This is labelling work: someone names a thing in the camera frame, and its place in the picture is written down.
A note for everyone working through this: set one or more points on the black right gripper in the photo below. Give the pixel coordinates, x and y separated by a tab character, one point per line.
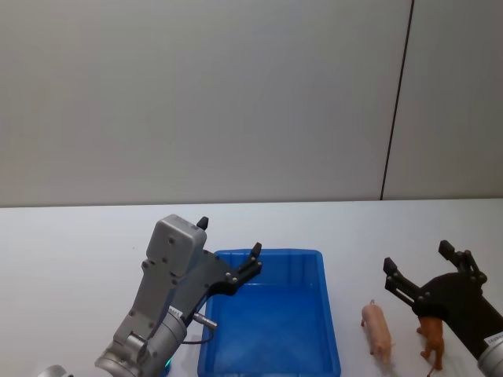
460	306

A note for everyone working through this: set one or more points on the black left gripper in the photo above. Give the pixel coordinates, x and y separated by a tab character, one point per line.
208	275

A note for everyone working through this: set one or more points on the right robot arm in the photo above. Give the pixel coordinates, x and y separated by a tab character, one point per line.
493	361

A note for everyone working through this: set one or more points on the brown toy animal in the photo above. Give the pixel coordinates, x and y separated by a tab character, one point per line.
432	334

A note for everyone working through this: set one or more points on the pink toy pig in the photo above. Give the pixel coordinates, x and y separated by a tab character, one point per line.
376	326

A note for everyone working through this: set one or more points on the blue plastic bin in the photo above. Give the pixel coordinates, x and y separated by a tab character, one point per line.
275	318

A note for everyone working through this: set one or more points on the left robot arm with camera housing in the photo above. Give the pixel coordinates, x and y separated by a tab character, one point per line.
157	275

